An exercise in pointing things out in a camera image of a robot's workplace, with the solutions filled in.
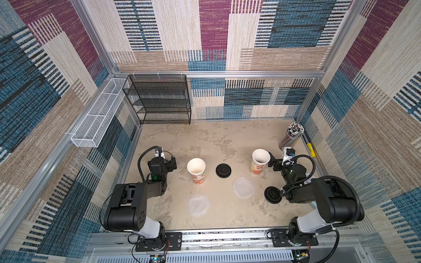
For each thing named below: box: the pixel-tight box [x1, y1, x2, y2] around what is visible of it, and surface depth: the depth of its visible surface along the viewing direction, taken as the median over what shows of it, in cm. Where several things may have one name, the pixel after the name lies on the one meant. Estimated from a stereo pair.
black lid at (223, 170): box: [215, 163, 232, 179], surface depth 96 cm
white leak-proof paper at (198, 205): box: [186, 193, 211, 218], surface depth 85 cm
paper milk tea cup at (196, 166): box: [186, 157, 207, 185], surface depth 83 cm
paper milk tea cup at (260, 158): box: [250, 148, 271, 175], surface depth 86 cm
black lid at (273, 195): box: [264, 186, 283, 205], surface depth 87 cm
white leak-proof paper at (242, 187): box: [231, 176, 254, 199], surface depth 91 cm
